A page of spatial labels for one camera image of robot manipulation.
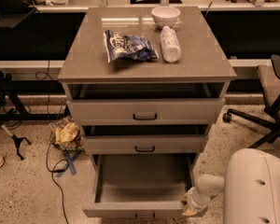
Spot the black tripod stand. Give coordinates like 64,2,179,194
0,120,32,161

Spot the grey bottom drawer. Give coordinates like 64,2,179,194
83,154,194,220

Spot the white bowl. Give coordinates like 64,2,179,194
151,6,180,28

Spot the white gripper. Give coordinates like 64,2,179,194
181,187,222,217

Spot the black office chair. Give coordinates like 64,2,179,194
222,54,280,148

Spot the grey drawer cabinet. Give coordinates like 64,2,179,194
57,5,238,161

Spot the grey middle drawer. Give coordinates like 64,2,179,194
81,134,208,154

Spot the grey top drawer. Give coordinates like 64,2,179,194
67,98,225,125

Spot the black table frame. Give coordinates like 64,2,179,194
0,71,69,121

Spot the white plastic bottle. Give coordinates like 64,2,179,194
161,26,181,63

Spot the blue tape cross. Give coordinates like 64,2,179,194
56,150,82,178

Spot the blue chip bag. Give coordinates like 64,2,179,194
103,30,159,62

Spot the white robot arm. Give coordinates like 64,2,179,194
181,148,280,224

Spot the black floor cable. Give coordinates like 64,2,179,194
35,59,70,224

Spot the grey drawer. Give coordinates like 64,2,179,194
67,98,225,125
81,134,208,154
83,154,194,220

